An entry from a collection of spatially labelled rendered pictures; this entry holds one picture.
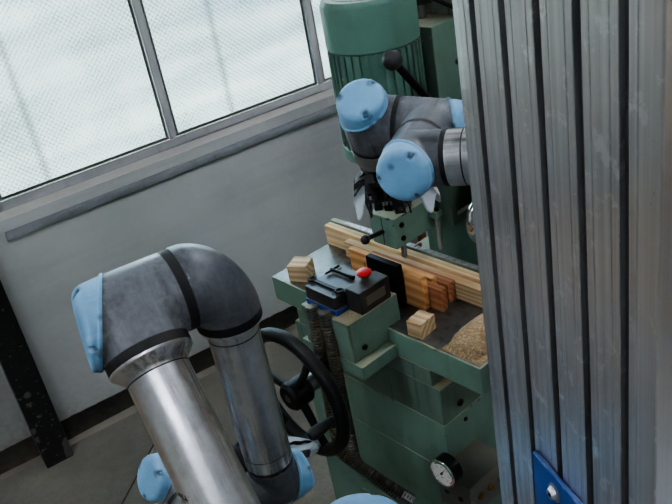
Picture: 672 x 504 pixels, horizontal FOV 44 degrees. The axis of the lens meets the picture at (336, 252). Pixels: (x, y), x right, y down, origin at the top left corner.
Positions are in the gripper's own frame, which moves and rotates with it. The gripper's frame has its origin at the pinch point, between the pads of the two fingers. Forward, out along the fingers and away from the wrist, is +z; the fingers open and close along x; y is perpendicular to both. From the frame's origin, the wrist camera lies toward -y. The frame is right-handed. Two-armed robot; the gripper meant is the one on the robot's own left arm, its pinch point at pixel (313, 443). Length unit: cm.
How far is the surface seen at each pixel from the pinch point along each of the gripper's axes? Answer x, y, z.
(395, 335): 0.6, -21.1, 15.1
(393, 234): -8.2, -39.4, 17.8
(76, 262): -146, 3, 24
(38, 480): -140, 78, 22
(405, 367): 2.0, -14.9, 18.7
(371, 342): -1.4, -19.0, 11.0
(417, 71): -3, -71, 8
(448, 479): 16.2, 2.7, 21.7
